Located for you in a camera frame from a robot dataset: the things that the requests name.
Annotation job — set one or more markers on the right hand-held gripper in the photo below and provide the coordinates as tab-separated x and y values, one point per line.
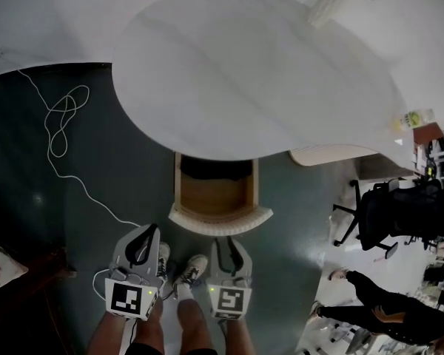
229	298

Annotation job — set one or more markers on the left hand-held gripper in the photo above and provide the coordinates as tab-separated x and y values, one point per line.
127	298

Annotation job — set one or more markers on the large white fluted drawer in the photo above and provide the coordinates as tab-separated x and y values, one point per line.
218	202

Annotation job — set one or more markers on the white curved table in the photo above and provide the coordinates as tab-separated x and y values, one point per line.
251	80

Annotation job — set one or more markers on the person's right forearm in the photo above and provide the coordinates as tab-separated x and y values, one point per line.
240	338

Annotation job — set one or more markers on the person's left forearm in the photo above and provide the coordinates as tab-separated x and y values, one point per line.
107	335

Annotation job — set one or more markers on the person's left white sneaker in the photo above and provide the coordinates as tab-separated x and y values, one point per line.
164	257

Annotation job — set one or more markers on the person's white sneaker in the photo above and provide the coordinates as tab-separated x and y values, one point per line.
164	257
190	270

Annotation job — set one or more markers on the person's right white sneaker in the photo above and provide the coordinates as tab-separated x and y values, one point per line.
190	270

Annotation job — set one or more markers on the white ankle sock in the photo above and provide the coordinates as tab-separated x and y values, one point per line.
185	292

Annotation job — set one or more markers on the person's right leg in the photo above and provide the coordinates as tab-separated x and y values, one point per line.
192	324

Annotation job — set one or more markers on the person's leg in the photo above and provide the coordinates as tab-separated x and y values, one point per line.
149	327
192	324

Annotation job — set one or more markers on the person's left leg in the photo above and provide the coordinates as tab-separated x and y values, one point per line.
149	327

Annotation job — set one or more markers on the dark wooden furniture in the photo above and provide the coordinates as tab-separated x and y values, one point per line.
29	301

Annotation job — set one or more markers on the white printed tote bag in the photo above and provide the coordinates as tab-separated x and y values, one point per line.
0	270

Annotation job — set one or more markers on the black office chair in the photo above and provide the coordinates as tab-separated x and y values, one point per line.
403	213

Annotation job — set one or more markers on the yellow-green drink bottle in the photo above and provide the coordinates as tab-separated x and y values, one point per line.
412	118

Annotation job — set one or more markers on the brown wooden cabinet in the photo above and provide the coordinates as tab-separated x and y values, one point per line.
427	133

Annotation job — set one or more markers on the white ribbed vase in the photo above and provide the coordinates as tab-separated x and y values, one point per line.
323	7

